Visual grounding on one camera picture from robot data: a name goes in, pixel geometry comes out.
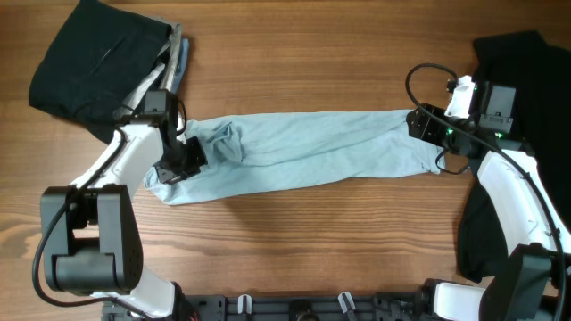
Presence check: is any light blue t-shirt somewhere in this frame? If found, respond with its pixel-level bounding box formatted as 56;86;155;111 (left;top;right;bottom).
144;110;444;205

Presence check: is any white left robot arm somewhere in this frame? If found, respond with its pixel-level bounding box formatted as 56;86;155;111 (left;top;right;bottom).
31;119;206;320

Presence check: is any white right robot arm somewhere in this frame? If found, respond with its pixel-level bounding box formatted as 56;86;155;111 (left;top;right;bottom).
406;76;570;320

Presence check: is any black clothes pile right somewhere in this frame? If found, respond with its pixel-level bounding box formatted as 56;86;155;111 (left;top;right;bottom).
457;30;570;283

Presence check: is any grey folded garment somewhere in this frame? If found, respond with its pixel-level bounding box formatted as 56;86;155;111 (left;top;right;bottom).
112;21;182;120

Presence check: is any black folded garment top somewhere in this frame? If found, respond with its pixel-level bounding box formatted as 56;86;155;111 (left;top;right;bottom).
29;1;170;144

